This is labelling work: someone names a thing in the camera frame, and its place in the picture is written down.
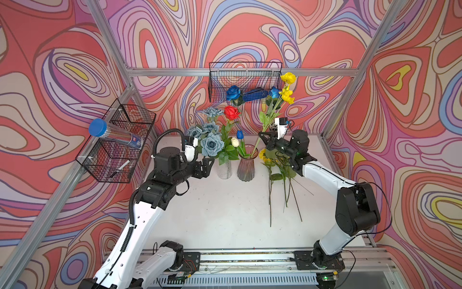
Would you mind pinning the white tulip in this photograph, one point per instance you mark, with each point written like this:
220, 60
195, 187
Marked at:
235, 142

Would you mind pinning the tall yellow flower sprig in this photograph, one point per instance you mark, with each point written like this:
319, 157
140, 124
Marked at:
274, 106

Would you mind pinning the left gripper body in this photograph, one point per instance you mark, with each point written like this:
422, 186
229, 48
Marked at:
196, 171

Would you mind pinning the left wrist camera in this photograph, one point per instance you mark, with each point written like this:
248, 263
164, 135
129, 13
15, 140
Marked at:
190, 144

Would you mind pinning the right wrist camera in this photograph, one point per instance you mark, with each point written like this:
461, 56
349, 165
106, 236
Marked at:
281, 127

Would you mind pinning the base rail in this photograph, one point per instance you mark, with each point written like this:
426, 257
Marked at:
244, 268

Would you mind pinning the blue object in basket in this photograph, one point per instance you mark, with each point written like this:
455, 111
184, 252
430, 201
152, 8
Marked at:
255, 95

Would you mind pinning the wire basket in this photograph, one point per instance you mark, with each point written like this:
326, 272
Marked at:
247, 75
103, 157

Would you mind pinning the clear textured glass vase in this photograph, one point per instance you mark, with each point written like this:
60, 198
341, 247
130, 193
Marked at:
224, 171

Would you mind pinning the tall sunflower bunch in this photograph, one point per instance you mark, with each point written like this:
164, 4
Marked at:
270, 160

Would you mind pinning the white marker pen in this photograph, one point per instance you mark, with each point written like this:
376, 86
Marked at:
119, 169

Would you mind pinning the tube with blue cap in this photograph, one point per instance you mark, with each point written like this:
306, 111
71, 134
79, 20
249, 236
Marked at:
109, 132

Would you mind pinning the red rose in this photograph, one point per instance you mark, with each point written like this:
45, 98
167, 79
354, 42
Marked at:
232, 113

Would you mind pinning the blue tulip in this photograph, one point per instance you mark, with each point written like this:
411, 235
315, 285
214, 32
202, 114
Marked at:
240, 135

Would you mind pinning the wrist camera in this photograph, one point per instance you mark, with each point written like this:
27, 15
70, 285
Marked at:
281, 127
190, 144

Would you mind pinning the pink ribbed glass vase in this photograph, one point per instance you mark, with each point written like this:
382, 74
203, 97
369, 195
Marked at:
246, 168

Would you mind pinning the left wire basket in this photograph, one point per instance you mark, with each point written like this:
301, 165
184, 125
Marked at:
103, 157

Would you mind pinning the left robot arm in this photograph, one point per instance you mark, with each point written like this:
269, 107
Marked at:
175, 161

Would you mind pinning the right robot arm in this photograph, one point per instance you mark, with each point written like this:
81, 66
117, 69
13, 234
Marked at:
356, 206

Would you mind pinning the back wire basket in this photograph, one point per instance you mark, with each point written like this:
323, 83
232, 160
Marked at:
247, 75

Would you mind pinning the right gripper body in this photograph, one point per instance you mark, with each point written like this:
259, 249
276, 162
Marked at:
281, 145

